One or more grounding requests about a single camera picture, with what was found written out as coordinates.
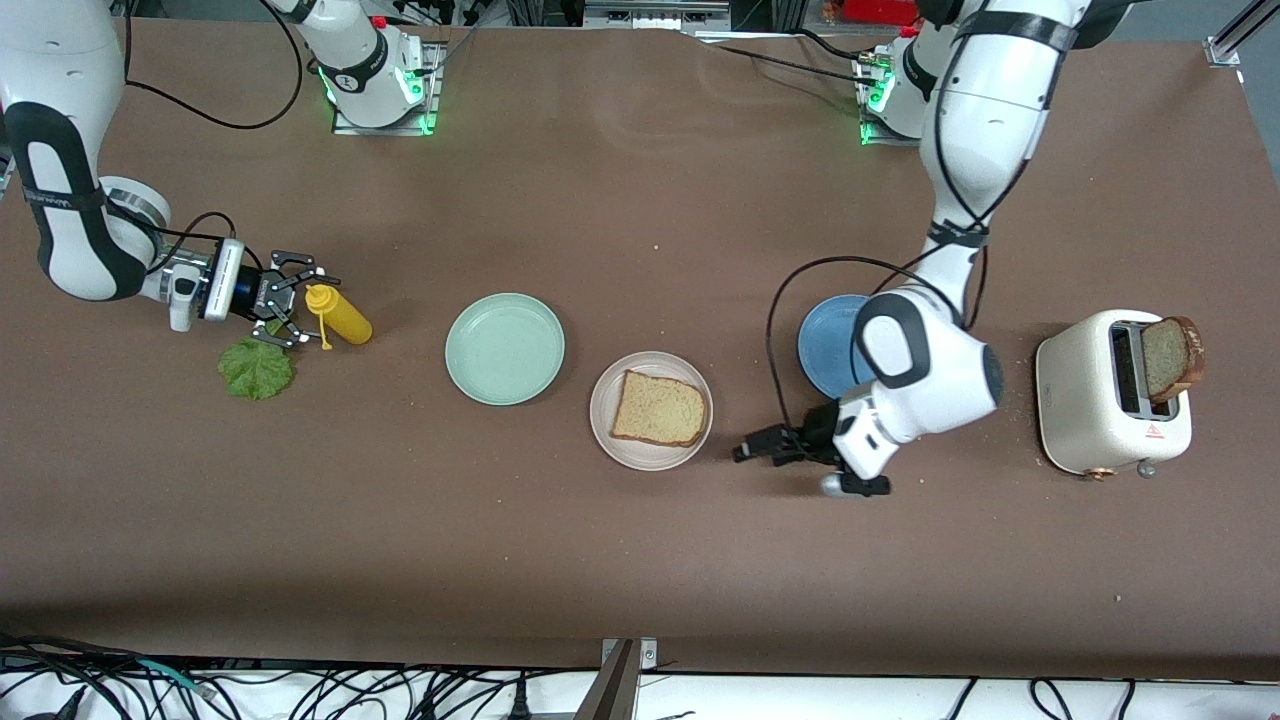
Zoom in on green lettuce leaf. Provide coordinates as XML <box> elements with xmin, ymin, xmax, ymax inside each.
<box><xmin>217</xmin><ymin>318</ymin><xmax>297</xmax><ymax>402</ymax></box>

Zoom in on yellow mustard squeeze bottle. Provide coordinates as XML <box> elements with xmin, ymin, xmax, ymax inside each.
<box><xmin>304</xmin><ymin>283</ymin><xmax>374</xmax><ymax>352</ymax></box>

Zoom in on light brown bread slice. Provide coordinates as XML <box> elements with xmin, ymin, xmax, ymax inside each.
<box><xmin>610</xmin><ymin>369</ymin><xmax>708</xmax><ymax>449</ymax></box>

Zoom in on dark crust bread slice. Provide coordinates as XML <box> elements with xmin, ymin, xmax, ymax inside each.
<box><xmin>1139</xmin><ymin>315</ymin><xmax>1208</xmax><ymax>406</ymax></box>

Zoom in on blue plate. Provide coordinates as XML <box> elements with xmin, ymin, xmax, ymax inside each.
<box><xmin>797</xmin><ymin>293</ymin><xmax>879</xmax><ymax>401</ymax></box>

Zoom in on beige plate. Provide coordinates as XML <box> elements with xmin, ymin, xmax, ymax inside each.
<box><xmin>588</xmin><ymin>350</ymin><xmax>715</xmax><ymax>472</ymax></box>

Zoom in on light green plate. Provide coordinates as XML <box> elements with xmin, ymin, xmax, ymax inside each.
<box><xmin>444</xmin><ymin>292</ymin><xmax>567</xmax><ymax>407</ymax></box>

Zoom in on white toaster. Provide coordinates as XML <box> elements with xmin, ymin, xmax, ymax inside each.
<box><xmin>1035</xmin><ymin>308</ymin><xmax>1194</xmax><ymax>481</ymax></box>

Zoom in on red box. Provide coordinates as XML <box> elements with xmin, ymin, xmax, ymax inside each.
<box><xmin>823</xmin><ymin>0</ymin><xmax>928</xmax><ymax>27</ymax></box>

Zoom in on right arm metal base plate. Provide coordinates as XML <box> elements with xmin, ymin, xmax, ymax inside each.
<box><xmin>331</xmin><ymin>40</ymin><xmax>448</xmax><ymax>137</ymax></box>

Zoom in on metal bracket with beam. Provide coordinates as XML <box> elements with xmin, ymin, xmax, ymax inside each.
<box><xmin>574</xmin><ymin>637</ymin><xmax>659</xmax><ymax>720</ymax></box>

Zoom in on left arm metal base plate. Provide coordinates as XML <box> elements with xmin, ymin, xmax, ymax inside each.
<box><xmin>854</xmin><ymin>52</ymin><xmax>936</xmax><ymax>149</ymax></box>

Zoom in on loose black cable loops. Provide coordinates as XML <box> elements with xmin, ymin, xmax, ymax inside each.
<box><xmin>938</xmin><ymin>677</ymin><xmax>1143</xmax><ymax>720</ymax></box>

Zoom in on tangle of black cables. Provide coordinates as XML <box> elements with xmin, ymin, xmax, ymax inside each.
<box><xmin>0</xmin><ymin>628</ymin><xmax>701</xmax><ymax>720</ymax></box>

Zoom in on teal cable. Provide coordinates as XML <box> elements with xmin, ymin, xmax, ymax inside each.
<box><xmin>133</xmin><ymin>656</ymin><xmax>217</xmax><ymax>698</ymax></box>

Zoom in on black cable on table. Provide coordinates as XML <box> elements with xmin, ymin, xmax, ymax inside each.
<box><xmin>688</xmin><ymin>27</ymin><xmax>883</xmax><ymax>87</ymax></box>

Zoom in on silver frame with black box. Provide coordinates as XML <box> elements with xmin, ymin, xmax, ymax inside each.
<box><xmin>583</xmin><ymin>0</ymin><xmax>733</xmax><ymax>32</ymax></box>

